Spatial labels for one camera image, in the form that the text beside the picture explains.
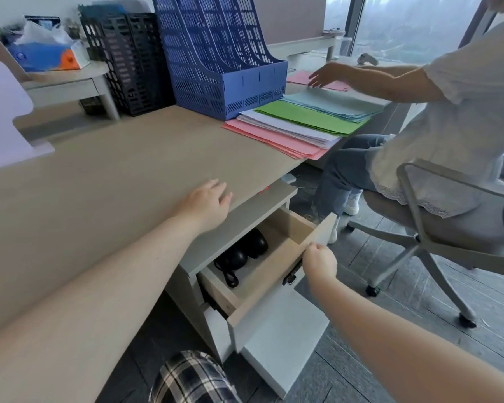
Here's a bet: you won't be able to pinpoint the person's right hand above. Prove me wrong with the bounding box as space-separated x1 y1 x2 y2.
302 242 338 286

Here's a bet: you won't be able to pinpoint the person's left hand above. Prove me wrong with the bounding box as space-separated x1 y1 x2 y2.
178 179 234 235

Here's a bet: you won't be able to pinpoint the wooden drawer with white front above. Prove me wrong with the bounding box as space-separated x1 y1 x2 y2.
197 205 339 329

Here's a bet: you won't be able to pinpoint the person's left forearm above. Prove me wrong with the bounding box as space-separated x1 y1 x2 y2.
0 212 206 403

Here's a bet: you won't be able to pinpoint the person's right forearm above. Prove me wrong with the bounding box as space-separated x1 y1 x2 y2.
309 276 504 403

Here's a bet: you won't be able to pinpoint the white drawer cabinet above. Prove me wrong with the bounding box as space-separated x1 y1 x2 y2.
164 180 339 399

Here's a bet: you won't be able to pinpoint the stack of pink paper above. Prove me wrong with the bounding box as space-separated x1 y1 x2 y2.
223 118 332 161

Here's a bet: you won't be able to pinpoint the black headphones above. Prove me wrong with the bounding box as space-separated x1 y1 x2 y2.
213 228 270 289

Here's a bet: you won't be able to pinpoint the white lower drawer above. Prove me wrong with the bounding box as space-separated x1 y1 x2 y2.
229 285 331 399

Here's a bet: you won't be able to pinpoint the stack of white paper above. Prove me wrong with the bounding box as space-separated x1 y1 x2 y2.
235 109 343 150

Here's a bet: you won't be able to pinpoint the stack of green paper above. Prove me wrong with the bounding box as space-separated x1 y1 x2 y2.
254 100 370 136

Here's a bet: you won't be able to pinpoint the blue perforated file rack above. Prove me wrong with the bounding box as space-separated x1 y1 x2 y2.
151 0 289 121

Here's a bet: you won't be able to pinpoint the pink paper folder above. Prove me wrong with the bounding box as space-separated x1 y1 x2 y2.
286 70 352 92

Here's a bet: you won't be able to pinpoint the stack of light blue paper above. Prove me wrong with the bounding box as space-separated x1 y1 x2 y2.
280 89 391 124

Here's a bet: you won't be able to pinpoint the grey office chair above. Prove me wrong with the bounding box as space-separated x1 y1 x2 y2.
346 158 504 329

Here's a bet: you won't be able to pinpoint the black perforated file rack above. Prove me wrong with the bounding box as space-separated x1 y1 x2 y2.
78 11 177 117

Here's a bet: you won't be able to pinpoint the white desk shelf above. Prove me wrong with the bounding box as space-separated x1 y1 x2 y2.
268 29 346 64

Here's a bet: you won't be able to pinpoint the person's plaid trouser leg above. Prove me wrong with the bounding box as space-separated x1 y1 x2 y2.
149 350 241 403

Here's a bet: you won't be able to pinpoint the grey partition panel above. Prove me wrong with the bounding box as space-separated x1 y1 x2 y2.
252 0 327 45

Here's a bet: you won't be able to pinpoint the blue and orange tissue pack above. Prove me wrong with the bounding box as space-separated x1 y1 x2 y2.
7 21 91 73

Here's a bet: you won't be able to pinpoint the white desk divider panel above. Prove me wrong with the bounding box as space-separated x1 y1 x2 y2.
0 57 55 173

